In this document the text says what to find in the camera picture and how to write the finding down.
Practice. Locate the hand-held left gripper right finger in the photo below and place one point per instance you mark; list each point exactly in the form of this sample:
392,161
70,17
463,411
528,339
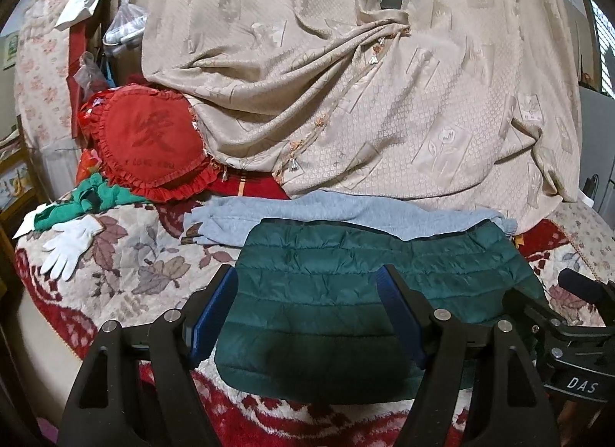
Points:
396,303

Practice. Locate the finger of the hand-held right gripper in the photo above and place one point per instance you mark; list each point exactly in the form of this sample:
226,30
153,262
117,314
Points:
533,312
586,288

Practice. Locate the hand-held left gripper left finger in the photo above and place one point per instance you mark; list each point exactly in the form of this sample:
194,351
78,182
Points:
211,317

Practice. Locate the green puffer jacket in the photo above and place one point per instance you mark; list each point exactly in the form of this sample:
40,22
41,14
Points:
317,293

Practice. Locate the white floral bed sheet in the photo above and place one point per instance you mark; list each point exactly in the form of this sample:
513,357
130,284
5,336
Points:
591,235

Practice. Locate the leaf-patterned red and cream blanket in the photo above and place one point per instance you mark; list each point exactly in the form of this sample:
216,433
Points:
144,264

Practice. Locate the small dark object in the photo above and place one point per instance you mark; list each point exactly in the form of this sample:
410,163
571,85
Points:
589,185

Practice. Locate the light blue sweater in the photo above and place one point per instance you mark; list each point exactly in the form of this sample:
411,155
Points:
288,216

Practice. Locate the red cloth with orange stripe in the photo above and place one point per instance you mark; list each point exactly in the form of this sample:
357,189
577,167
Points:
250,187

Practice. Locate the grey refrigerator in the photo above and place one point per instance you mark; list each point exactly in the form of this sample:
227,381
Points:
598,130

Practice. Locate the white knit glove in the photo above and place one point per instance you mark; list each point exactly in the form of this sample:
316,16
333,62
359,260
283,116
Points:
67,245

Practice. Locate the green knit cloth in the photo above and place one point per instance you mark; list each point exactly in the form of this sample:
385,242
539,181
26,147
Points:
101,197

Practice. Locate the red heart-shaped frilled pillow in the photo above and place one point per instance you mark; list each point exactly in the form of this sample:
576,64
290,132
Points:
149,139

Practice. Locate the shiny red plastic wrapper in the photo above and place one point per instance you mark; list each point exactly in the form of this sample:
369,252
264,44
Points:
89,166

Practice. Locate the beige patterned curtain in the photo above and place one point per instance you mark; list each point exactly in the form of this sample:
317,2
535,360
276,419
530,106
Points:
336,91

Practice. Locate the window with grille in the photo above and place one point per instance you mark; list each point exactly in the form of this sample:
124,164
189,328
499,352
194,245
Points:
604,48

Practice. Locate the crumpled clear plastic bag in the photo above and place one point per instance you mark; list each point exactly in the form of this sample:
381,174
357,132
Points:
89,74

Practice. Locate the floral quilted cover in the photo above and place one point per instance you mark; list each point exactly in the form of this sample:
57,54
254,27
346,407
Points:
43,91

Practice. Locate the hanging clear plastic bag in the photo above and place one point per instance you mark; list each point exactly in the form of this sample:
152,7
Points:
126,19

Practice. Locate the white paper bag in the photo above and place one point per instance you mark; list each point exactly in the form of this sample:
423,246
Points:
84,2

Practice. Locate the wooden picture frame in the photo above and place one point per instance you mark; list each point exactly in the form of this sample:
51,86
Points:
17,178

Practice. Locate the small green wall picture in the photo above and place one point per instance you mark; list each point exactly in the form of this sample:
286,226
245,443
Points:
10,52

